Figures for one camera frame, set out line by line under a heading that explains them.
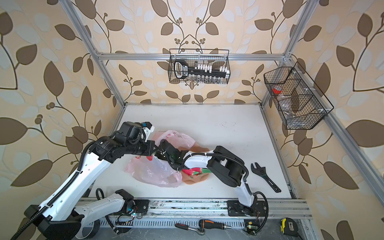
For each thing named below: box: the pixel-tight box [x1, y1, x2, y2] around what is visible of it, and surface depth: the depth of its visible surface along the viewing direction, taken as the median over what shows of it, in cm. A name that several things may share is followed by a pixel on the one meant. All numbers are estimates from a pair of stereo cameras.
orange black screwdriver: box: [198, 219, 232, 230], surface depth 69 cm
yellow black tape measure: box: [280, 217, 302, 240], surface depth 68 cm
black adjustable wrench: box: [251, 162, 282, 193], surface depth 84 cm
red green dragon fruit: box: [182, 167, 212, 179], surface depth 80 cm
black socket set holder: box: [174, 59, 230, 80], surface depth 84 cm
